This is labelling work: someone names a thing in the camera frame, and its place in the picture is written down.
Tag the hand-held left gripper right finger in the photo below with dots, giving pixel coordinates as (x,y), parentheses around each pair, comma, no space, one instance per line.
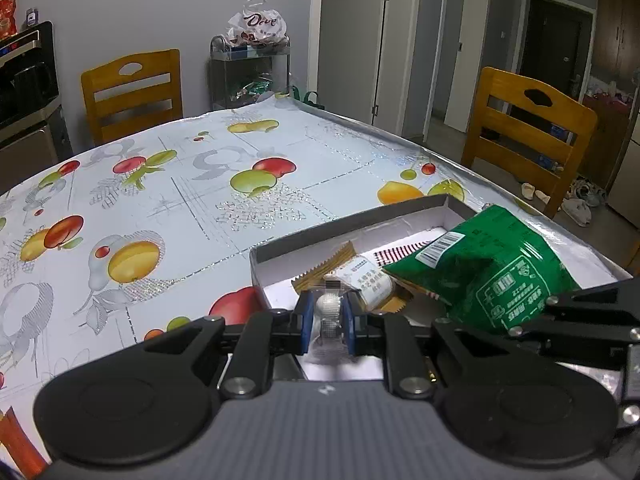
(351,327)

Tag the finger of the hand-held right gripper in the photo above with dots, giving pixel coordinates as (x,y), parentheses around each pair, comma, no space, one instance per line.
(595,300)
(575,337)

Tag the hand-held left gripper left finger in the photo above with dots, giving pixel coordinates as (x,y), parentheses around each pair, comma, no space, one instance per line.
(301,327)

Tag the green snack bag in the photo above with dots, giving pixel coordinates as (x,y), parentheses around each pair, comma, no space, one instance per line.
(495,270)

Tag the white cardboard box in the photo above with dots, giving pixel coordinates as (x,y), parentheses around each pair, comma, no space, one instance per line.
(420,222)

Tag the yellow brown snack packet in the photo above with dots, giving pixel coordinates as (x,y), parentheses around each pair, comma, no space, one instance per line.
(360,272)

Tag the white shoe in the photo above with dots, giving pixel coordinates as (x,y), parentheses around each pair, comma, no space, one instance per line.
(577,210)

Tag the pair of beige slippers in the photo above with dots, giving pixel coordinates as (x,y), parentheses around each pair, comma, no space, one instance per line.
(532,191)

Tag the fruit print tablecloth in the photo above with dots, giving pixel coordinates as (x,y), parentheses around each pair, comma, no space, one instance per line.
(175,210)

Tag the wooden chair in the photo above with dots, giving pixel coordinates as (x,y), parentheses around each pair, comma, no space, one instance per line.
(530,130)
(132,95)

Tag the green tote bag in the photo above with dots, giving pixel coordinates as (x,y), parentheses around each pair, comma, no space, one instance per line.
(306,98)

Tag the metal trolley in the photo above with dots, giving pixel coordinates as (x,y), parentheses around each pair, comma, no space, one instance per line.
(250,70)

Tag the dark door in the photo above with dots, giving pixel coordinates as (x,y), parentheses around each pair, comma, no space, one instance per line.
(555,40)

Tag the white door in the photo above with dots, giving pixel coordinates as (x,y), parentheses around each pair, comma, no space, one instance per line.
(467,45)

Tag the grey wardrobe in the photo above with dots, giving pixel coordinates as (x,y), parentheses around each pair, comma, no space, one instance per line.
(370,35)

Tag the red snack bar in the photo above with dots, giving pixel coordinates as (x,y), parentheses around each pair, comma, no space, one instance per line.
(17,445)

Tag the white plastic bag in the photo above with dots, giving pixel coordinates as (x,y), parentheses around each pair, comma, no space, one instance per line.
(257,22)

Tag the black oven appliance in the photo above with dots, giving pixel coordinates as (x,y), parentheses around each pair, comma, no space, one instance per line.
(25,85)

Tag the red packet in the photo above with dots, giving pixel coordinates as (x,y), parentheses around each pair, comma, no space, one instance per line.
(7,12)

